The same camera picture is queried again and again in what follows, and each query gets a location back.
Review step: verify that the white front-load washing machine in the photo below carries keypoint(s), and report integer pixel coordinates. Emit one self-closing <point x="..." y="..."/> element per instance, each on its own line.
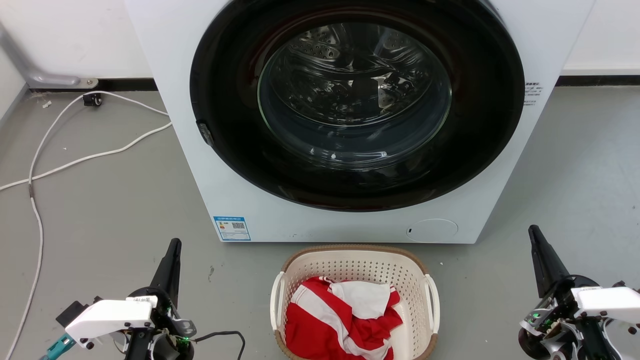
<point x="345" y="225"/>

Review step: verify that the black round washing machine door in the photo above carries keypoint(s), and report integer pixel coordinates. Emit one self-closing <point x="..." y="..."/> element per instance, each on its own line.
<point x="480" y="125"/>

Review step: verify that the round white filter cover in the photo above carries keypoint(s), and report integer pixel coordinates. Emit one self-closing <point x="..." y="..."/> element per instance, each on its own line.
<point x="432" y="230"/>

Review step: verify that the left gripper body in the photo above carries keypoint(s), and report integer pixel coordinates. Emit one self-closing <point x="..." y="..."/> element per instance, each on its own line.
<point x="110" y="316"/>

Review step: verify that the grey metal pipe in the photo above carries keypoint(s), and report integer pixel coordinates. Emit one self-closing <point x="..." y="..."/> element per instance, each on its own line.
<point x="40" y="75"/>

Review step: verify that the blue and white energy label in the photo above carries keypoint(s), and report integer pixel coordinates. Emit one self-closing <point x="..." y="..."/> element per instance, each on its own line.
<point x="231" y="228"/>

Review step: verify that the cream perforated laundry basket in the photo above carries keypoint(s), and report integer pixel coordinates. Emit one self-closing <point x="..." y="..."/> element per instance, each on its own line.
<point x="350" y="265"/>

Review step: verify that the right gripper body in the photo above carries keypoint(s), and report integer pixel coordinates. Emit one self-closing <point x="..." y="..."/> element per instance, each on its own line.
<point x="595" y="310"/>

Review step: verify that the small black caster wheel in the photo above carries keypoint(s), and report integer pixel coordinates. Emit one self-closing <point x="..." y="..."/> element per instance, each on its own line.
<point x="93" y="99"/>

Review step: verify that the small printed text sticker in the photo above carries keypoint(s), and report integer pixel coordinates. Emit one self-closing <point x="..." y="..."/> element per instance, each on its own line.
<point x="532" y="94"/>

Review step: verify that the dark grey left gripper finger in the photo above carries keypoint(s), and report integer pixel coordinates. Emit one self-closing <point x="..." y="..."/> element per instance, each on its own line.
<point x="167" y="272"/>

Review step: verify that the red and white striped garment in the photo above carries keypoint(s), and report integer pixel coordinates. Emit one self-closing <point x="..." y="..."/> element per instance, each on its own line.
<point x="320" y="325"/>

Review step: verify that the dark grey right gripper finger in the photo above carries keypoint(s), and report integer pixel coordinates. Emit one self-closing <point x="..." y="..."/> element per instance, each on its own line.
<point x="546" y="262"/>

